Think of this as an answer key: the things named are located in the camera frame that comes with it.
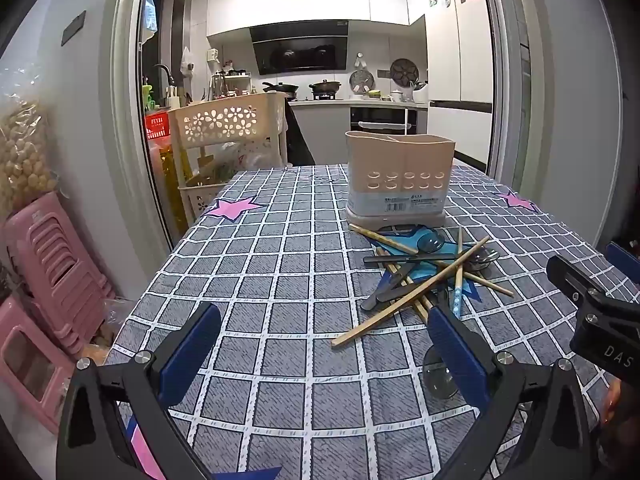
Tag round dark holed tray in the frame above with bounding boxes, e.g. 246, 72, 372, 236
390, 58, 418, 86

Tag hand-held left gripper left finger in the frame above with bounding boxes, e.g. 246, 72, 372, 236
55, 302, 223, 480

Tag clear bag of beige beans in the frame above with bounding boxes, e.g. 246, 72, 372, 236
0, 70, 58, 211

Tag black built-in oven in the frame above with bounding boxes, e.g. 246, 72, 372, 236
350, 106, 418, 136

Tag beige plastic utensil holder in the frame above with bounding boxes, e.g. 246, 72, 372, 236
345, 130, 457, 228

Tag dark spoon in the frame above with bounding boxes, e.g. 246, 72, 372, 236
374, 246, 435, 313

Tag white upper kitchen cabinets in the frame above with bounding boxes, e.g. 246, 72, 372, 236
207, 0, 411, 36

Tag person's right hand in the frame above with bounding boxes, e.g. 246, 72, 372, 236
601, 374, 628, 428

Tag stack of pink stools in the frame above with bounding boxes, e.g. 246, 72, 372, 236
2, 192, 116, 356

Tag round grey steamer rack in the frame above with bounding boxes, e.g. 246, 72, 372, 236
349, 69, 375, 96

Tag red plastic basket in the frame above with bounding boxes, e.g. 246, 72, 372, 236
145, 112, 173, 140

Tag grey sliding door frame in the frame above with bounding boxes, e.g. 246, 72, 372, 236
110, 0, 551, 256

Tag printed plastic bag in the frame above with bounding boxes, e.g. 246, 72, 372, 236
220, 142, 273, 171

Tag pale chopstick with patterned end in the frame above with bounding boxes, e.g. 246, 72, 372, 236
452, 226, 465, 315

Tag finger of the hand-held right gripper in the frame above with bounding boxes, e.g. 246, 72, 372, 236
604, 241, 640, 287
546, 254, 608, 307

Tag black wall switch plate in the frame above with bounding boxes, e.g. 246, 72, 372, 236
62, 12, 86, 46

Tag white spice rack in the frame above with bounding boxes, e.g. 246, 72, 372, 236
210, 67, 251, 98

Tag yellow oil bottle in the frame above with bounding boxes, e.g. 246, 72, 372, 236
150, 140, 187, 231

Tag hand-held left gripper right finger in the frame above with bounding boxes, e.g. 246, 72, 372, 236
427, 305, 601, 480

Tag single pink plastic stool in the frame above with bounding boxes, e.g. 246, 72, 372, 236
0, 295, 76, 436

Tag beige flower-cutout trolley rack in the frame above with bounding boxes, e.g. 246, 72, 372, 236
167, 92, 291, 226

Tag clear plastic bag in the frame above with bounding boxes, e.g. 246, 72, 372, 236
95, 295, 136, 341

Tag black range hood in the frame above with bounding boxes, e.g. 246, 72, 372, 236
249, 20, 350, 76

